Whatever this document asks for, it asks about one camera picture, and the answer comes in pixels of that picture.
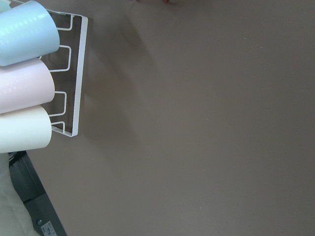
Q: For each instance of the white cup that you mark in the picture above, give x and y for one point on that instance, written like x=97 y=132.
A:
x=24 y=129

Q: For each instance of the pink cup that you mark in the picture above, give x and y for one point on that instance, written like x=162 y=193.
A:
x=24 y=85

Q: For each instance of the blue cup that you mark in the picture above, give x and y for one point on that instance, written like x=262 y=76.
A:
x=27 y=31

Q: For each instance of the white wire cup rack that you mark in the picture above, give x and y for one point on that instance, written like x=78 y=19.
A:
x=64 y=22

